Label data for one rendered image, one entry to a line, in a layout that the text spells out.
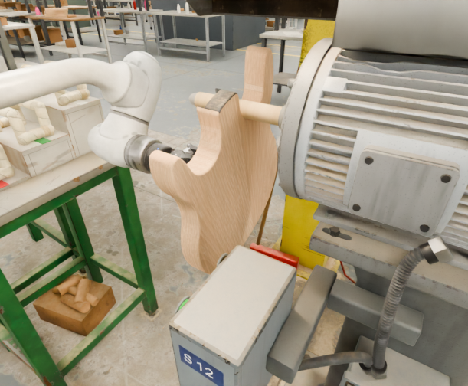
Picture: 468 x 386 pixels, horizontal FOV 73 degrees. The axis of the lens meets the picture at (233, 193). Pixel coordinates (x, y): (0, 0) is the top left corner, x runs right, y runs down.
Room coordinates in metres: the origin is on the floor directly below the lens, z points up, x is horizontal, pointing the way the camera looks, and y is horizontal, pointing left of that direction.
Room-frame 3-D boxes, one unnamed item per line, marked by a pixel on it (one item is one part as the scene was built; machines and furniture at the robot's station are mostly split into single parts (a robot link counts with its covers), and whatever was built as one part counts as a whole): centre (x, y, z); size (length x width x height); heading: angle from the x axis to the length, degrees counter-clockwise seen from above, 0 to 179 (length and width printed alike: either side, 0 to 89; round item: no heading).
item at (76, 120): (1.13, 0.63, 1.02); 0.27 x 0.15 x 0.17; 59
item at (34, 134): (0.95, 0.63, 1.04); 0.11 x 0.03 x 0.03; 149
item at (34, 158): (1.00, 0.71, 0.98); 0.27 x 0.16 x 0.09; 59
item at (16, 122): (0.92, 0.66, 1.07); 0.03 x 0.03 x 0.09
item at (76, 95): (1.08, 0.54, 1.12); 0.11 x 0.03 x 0.03; 149
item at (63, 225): (1.33, 0.90, 0.45); 0.05 x 0.05 x 0.90; 59
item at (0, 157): (0.86, 0.70, 0.99); 0.03 x 0.03 x 0.09
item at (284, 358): (0.30, -0.11, 1.02); 0.19 x 0.04 x 0.04; 149
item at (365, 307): (0.31, -0.22, 1.02); 0.13 x 0.04 x 0.04; 59
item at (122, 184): (1.04, 0.43, 0.45); 0.05 x 0.05 x 0.90; 59
